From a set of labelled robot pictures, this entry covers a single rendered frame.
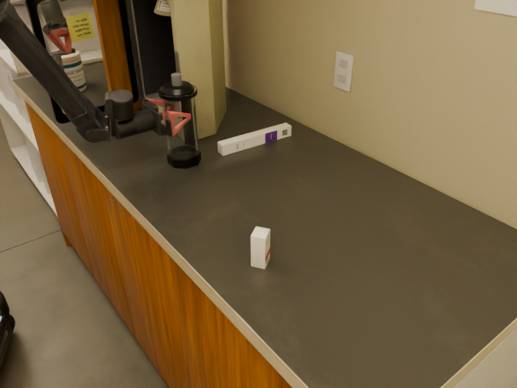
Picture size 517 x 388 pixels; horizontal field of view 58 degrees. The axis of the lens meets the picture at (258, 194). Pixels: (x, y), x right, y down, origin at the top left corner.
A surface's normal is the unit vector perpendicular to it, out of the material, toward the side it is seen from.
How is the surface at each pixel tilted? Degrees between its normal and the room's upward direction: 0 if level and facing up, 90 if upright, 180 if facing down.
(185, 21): 90
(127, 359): 0
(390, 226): 0
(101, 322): 0
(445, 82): 90
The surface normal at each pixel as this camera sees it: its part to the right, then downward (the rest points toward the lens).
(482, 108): -0.79, 0.33
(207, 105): 0.61, 0.43
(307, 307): 0.00, -0.84
